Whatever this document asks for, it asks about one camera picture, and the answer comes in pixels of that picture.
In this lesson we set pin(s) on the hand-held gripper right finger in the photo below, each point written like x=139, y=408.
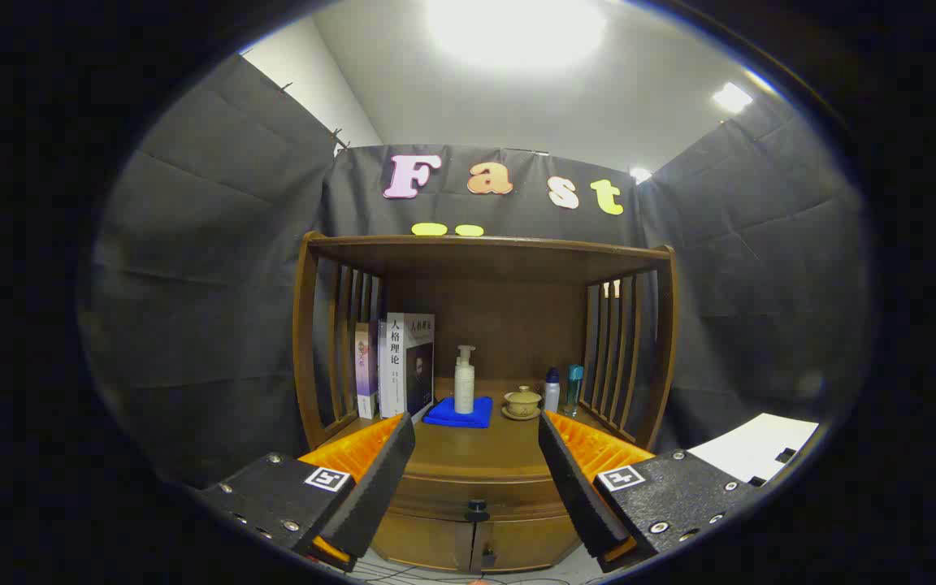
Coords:
x=574, y=487

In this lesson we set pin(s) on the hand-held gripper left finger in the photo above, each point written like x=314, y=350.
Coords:
x=379, y=487

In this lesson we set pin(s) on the wooden drawer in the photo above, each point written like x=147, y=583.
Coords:
x=435, y=496

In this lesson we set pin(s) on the black drawer knob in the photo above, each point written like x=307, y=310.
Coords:
x=477, y=510

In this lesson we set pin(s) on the wooden cabinet door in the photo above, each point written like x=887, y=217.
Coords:
x=423, y=540
x=529, y=540

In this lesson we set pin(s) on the wooden countertop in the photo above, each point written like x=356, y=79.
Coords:
x=476, y=447

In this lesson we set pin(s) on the white drawer unit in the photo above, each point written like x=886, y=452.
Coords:
x=752, y=443

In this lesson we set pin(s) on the wooden cabinet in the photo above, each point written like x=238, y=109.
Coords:
x=484, y=260

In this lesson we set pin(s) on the white bottle dark blue cap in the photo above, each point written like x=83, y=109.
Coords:
x=552, y=394

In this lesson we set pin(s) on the yellow lidded teacup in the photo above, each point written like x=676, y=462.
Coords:
x=522, y=402

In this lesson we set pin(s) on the teal slim bottle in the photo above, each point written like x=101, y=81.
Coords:
x=573, y=386

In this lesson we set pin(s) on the blue folded cloth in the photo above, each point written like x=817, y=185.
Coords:
x=456, y=418

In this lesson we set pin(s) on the thin purple book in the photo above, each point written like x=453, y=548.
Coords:
x=366, y=374

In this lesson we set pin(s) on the white portrait book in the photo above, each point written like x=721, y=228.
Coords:
x=395, y=366

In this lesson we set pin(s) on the white pump bottle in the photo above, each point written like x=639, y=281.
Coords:
x=464, y=390

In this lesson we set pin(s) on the small ceiling light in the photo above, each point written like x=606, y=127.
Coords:
x=732, y=97

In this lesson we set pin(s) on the large ceiling light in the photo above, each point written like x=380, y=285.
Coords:
x=517, y=28

